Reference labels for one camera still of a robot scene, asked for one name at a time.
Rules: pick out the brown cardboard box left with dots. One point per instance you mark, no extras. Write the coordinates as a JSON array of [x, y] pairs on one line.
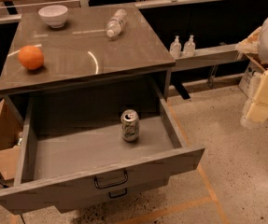
[[10, 129]]

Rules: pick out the corovan cardboard box right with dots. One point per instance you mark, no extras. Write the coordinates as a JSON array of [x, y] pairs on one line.
[[253, 67]]

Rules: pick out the clear plastic water bottle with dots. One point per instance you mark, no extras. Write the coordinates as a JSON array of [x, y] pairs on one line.
[[116, 23]]

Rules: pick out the green 7up soda can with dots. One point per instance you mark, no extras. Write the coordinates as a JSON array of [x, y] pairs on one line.
[[129, 125]]

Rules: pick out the grey cabinet with counter top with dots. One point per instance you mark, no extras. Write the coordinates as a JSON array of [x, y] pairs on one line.
[[81, 53]]

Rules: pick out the open grey top drawer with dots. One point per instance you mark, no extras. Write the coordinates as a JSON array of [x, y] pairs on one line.
[[71, 137]]

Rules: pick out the white ceramic bowl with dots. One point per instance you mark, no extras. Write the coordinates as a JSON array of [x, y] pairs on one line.
[[54, 16]]

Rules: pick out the black lower drawer handle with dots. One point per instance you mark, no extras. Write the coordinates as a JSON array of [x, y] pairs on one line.
[[118, 193]]

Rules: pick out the right sanitizer pump bottle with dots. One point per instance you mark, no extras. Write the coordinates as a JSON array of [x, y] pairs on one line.
[[189, 47]]

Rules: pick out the left sanitizer pump bottle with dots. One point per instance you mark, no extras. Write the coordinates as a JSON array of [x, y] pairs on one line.
[[175, 48]]

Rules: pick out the sanitizer pump bottle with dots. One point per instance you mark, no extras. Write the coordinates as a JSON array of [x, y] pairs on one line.
[[189, 47], [175, 48]]

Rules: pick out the orange fruit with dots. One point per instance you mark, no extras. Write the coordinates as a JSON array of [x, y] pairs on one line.
[[31, 57]]

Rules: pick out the black drawer handle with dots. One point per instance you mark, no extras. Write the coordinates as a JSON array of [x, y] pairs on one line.
[[110, 180], [118, 193]]

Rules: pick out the black top drawer handle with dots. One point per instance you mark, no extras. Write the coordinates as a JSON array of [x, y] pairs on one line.
[[110, 180]]

